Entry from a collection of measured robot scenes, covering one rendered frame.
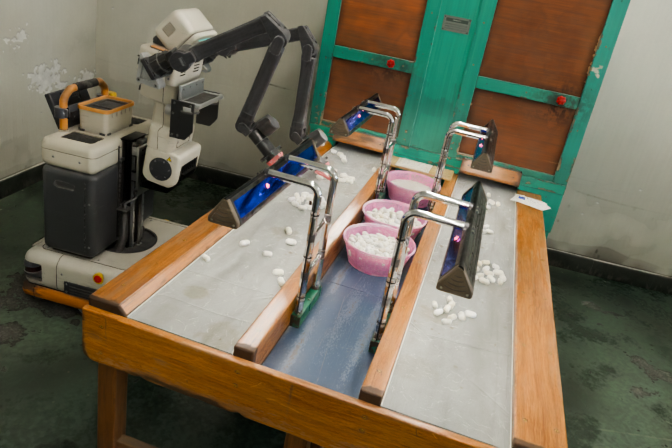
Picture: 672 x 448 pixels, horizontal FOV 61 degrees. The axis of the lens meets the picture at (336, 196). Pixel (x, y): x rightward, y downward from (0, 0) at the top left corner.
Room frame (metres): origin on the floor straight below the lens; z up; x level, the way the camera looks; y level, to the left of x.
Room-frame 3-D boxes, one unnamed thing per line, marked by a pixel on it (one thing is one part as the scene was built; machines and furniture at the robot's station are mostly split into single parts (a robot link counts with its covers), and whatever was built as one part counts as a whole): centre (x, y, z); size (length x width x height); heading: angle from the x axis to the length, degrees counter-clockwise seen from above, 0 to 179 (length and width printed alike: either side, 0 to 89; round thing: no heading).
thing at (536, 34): (3.12, -0.51, 1.32); 1.36 x 0.55 x 0.95; 77
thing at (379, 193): (2.44, -0.11, 0.90); 0.20 x 0.19 x 0.45; 167
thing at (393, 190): (2.57, -0.35, 0.72); 0.27 x 0.27 x 0.10
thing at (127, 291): (2.10, 0.33, 0.67); 1.81 x 0.12 x 0.19; 167
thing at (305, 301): (1.50, 0.11, 0.90); 0.20 x 0.19 x 0.45; 167
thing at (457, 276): (1.39, -0.36, 1.08); 0.62 x 0.08 x 0.07; 167
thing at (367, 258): (1.87, -0.18, 0.72); 0.27 x 0.27 x 0.10
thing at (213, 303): (2.06, 0.12, 0.73); 1.81 x 0.30 x 0.02; 167
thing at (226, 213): (1.52, 0.18, 1.08); 0.62 x 0.08 x 0.07; 167
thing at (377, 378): (1.94, -0.37, 0.71); 1.81 x 0.05 x 0.11; 167
